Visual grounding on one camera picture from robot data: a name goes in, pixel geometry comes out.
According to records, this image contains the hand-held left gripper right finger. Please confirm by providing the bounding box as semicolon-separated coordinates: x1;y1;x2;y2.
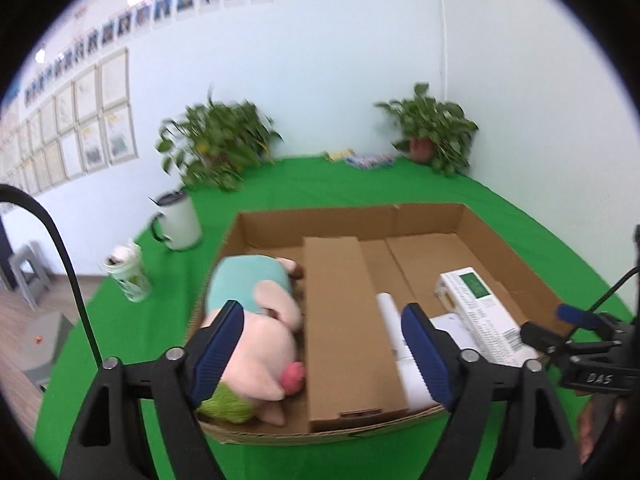
401;302;583;480

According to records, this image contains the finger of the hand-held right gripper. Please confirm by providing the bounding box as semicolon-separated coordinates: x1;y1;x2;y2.
520;322;571;361
556;304;621;333

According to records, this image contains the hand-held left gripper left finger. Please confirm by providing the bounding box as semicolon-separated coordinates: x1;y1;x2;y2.
59;300;246;480

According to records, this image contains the white device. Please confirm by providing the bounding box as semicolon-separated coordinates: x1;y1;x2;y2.
429;312;476;348

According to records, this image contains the pink pig plush toy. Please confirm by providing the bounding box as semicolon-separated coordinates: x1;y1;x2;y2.
195;255;307;426

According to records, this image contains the white hair dryer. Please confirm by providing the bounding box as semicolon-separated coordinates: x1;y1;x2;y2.
376;292;441;408

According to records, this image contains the white and green medicine box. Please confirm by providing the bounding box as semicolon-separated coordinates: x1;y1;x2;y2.
434;266;541;367

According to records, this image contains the long brown cardboard box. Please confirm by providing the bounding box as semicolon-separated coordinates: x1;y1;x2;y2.
302;235;408;433

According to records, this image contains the large cardboard tray box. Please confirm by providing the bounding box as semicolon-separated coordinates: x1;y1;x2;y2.
186;203;576;446

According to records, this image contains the person's right hand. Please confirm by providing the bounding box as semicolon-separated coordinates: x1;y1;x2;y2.
579;395;626;466

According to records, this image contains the green patterned paper cup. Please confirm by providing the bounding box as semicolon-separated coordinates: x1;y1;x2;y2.
102;242;152;303

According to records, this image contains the low grey plastic stool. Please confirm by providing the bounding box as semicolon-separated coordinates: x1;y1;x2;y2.
20;311;76;391

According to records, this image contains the green tablecloth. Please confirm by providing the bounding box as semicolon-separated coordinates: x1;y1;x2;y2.
32;155;640;480

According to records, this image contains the colourful patterned packet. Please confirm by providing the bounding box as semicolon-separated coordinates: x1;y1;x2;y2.
346;152;396;170

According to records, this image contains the grey plastic stool with legs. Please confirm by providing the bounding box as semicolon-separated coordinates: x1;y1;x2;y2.
7;242;51;310

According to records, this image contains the large bushy potted plant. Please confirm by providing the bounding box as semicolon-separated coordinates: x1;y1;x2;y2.
156;87;283;193

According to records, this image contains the potted plant in red pot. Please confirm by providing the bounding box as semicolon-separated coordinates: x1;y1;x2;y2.
375;82;480;178

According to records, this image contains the white mug with black handle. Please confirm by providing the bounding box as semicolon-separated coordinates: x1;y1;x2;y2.
149;191;203;252

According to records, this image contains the thick black cable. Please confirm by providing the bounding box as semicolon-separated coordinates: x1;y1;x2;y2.
0;184;106;366

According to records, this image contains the wall of framed certificates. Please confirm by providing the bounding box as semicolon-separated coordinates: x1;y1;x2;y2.
0;47;138;201

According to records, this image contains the white wall conduit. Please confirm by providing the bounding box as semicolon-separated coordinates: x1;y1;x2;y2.
435;0;451;106

